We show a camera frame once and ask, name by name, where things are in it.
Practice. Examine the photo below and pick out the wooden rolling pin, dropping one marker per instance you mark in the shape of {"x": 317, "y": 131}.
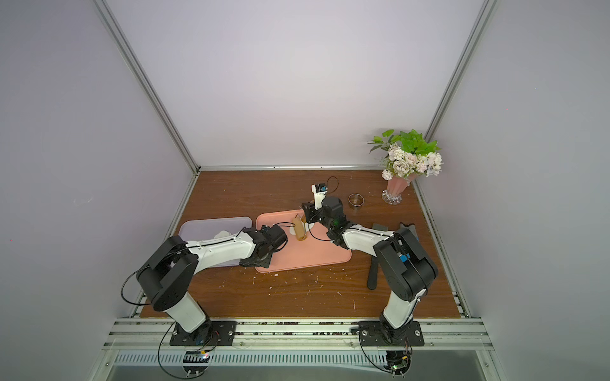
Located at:
{"x": 299, "y": 228}

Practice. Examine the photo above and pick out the black handled metal scraper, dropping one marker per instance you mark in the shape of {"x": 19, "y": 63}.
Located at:
{"x": 374, "y": 264}

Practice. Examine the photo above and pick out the pink silicone mat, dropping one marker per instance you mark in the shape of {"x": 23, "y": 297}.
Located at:
{"x": 307, "y": 253}

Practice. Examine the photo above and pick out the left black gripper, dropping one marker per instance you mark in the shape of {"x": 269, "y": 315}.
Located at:
{"x": 266, "y": 265}

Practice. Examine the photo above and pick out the aluminium frame rail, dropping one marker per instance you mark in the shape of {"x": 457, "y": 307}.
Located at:
{"x": 305, "y": 333}

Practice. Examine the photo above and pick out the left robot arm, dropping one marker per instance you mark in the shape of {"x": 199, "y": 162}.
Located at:
{"x": 166, "y": 276}

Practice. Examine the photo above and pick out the artificial flower bouquet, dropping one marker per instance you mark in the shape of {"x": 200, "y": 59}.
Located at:
{"x": 407, "y": 154}

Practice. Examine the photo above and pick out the pink glass vase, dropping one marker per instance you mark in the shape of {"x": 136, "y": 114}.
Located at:
{"x": 392, "y": 195}

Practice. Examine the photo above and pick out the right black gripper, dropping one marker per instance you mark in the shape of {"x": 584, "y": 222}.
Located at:
{"x": 310, "y": 212}

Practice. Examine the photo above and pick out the large dough ball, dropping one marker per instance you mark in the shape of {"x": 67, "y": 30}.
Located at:
{"x": 222, "y": 234}

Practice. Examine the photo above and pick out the purple silicone mat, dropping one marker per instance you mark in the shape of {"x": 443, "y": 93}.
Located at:
{"x": 209, "y": 226}

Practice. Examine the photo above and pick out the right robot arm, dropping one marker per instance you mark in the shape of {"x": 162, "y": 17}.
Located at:
{"x": 407, "y": 267}

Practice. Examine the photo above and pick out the blue work glove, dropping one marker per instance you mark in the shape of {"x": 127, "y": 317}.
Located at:
{"x": 409, "y": 227}

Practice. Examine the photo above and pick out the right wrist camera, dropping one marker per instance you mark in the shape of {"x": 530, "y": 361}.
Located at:
{"x": 319, "y": 191}

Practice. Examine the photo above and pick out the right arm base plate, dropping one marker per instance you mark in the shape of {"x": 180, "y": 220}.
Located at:
{"x": 391, "y": 334}

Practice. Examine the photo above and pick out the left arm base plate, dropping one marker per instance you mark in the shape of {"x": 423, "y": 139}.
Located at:
{"x": 211, "y": 333}

